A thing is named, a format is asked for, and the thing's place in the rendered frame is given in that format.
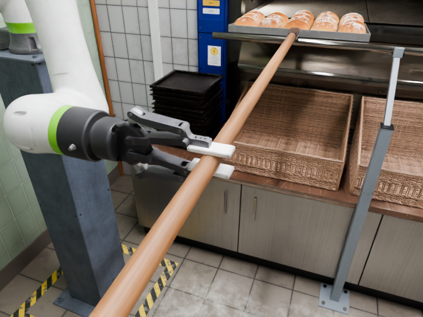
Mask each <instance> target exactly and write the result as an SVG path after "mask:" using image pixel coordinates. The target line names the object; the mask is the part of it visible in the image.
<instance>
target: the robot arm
mask: <svg viewBox="0 0 423 317"><path fill-rule="evenodd" d="M0 13H1V14H2V16H3V20H4V23H5V24H6V26H7V27H3V28H0V50H7V49H9V51H10V52H11V53H13V54H16V55H36V54H41V53H43V55H44V58H45V62H46V65H47V69H48V74H49V77H50V81H51V85H52V90H53V93H49V94H30V95H26V96H22V97H19V98H18V99H16V100H14V101H13V102H12V103H11V104H10V105H9V106H8V107H7V109H6V110H5V112H4V116H3V130H4V133H5V135H6V137H7V138H8V140H9V141H10V142H11V143H12V144H13V145H14V146H15V147H17V148H18V149H20V150H22V151H25V152H28V153H55V154H59V155H65V156H68V157H74V158H77V159H82V160H87V161H91V162H99V161H100V160H102V159H105V160H110V161H114V162H120V161H124V162H126V163H128V164H129V165H133V166H134V168H135V170H136V171H137V173H136V174H135V177H136V178H137V179H144V178H151V179H160V180H165V181H173V182H182V183H184V181H185V180H186V179H187V177H188V176H189V174H190V173H191V171H192V170H193V169H194V167H195V166H196V164H197V163H198V162H199V160H200V159H198V158H194V159H193V160H192V161H189V160H186V159H183V158H180V157H177V156H174V155H171V154H168V153H165V152H162V151H160V150H159V149H158V148H155V147H153V146H152V144H153V145H177V146H183V148H186V147H187V145H188V147H187V151H189V152H195V153H202V154H205V155H212V156H216V157H222V158H226V159H229V158H230V157H231V156H232V154H233V152H234V150H235V146H233V145H226V144H222V143H215V142H212V139H211V138H210V137H207V136H199V135H194V134H192V132H191V131H190V128H189V127H190V124H189V123H188V122H187V121H182V120H177V119H174V118H170V117H167V116H163V115H159V114H155V113H151V112H148V111H146V110H144V109H143V108H141V107H140V106H135V107H134V108H132V109H131V110H130V111H128V112H127V116H128V119H127V120H124V119H121V118H114V117H111V116H110V115H109V107H108V103H107V102H106V99H105V96H104V94H103V91H102V89H101V86H100V84H99V81H98V78H97V76H96V73H95V70H94V67H93V63H92V61H91V58H90V54H89V50H88V48H87V44H86V39H85V37H84V32H83V29H82V25H81V20H80V17H79V12H78V8H77V2H76V0H0ZM138 123H139V124H141V125H145V126H149V127H152V128H156V129H159V130H163V131H156V130H145V129H144V128H142V127H141V126H140V125H139V124H138ZM141 162H145V163H146V164H141ZM148 164H156V165H148ZM233 171H234V166H231V165H225V164H220V165H219V166H218V168H217V170H216V171H215V173H214V175H213V176H215V177H221V178H224V179H229V178H230V176H231V175H232V172H233Z"/></svg>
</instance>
